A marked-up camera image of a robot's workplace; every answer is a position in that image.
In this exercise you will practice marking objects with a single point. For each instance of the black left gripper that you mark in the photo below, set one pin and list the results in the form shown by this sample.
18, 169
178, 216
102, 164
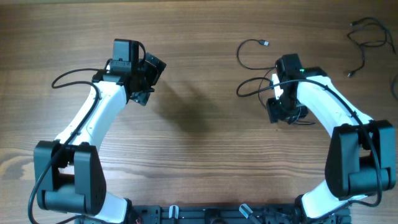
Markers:
153, 71

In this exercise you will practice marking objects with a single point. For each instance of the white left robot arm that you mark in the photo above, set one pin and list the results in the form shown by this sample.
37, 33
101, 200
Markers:
68, 174

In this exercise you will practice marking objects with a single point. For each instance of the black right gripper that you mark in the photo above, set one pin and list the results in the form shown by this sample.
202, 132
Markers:
275, 114

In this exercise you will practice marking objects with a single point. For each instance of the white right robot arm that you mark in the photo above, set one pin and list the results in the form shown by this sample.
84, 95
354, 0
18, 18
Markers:
361, 160

